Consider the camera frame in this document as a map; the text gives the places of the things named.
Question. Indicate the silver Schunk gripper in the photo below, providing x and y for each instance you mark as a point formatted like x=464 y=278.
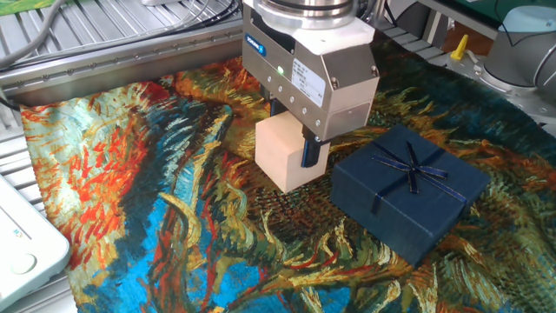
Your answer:
x=265 y=61

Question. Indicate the plain wooden cube block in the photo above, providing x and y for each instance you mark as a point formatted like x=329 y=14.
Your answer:
x=278 y=152

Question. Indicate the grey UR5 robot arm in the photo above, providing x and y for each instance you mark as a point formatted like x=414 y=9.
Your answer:
x=512 y=56

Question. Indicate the white gripper adapter plate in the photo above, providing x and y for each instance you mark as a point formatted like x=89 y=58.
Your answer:
x=343 y=37

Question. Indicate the silver force torque sensor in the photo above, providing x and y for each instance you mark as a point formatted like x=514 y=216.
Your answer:
x=304 y=13

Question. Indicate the sunflower painting print cloth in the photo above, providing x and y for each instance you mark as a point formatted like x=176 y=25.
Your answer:
x=174 y=130

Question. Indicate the blue gift box with ribbon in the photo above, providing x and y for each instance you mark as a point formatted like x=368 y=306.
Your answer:
x=391 y=217

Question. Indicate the grey aluminium bar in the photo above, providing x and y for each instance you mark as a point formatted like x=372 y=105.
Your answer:
x=438 y=28

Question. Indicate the yellow plastic clip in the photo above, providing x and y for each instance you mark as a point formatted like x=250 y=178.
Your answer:
x=459 y=48

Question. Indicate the white plastic device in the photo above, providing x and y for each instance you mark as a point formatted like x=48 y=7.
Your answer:
x=26 y=243

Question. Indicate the green printed cloth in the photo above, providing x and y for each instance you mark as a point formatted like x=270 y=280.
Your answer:
x=17 y=5

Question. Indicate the aluminium table rail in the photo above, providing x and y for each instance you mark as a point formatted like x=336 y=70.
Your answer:
x=130 y=63

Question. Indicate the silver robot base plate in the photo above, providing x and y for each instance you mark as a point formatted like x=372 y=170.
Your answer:
x=499 y=95

